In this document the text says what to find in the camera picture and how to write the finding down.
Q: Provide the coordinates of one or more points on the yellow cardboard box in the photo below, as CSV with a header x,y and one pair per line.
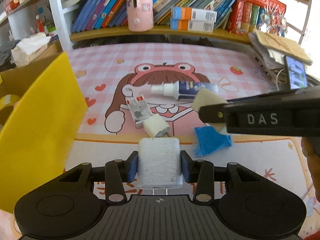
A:
x,y
37,130

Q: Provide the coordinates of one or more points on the pink humidifier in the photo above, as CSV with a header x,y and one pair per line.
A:
x,y
140,12

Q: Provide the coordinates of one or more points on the pink checked cartoon tablecloth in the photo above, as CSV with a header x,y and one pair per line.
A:
x,y
100,62

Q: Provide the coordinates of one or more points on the beige tissue pack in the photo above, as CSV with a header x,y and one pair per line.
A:
x,y
27,48

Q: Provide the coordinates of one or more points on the white round plug adapter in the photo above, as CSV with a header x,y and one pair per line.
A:
x,y
155,125

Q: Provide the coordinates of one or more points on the person's right hand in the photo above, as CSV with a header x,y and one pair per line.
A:
x,y
311,147

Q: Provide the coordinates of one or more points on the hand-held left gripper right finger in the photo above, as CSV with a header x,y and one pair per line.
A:
x,y
186,167

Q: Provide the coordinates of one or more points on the beige sponge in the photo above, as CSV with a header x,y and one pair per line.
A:
x,y
206,98

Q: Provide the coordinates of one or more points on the orange and blue carton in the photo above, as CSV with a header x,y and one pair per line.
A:
x,y
192,13
192,25

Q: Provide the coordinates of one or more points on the stack of papers and envelopes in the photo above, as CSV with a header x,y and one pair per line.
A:
x,y
272,47

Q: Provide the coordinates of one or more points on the grey staples box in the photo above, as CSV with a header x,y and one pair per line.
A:
x,y
138,110

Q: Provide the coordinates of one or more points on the white square charger block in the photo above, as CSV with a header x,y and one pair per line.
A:
x,y
160,162

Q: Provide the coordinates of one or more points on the row of colourful books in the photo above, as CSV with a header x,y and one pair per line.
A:
x,y
92,7

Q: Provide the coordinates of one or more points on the red boxed book set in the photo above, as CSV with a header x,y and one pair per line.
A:
x,y
255,10

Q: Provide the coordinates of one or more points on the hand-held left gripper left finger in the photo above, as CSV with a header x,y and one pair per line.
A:
x,y
132,167

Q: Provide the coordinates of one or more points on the blue cloth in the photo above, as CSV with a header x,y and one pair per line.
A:
x,y
212,141

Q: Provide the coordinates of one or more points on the white and blue spray bottle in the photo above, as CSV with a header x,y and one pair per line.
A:
x,y
187,90

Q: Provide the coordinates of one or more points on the black smartphone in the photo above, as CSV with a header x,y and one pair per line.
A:
x,y
296,72

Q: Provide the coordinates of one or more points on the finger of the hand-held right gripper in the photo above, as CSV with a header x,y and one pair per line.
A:
x,y
212,113

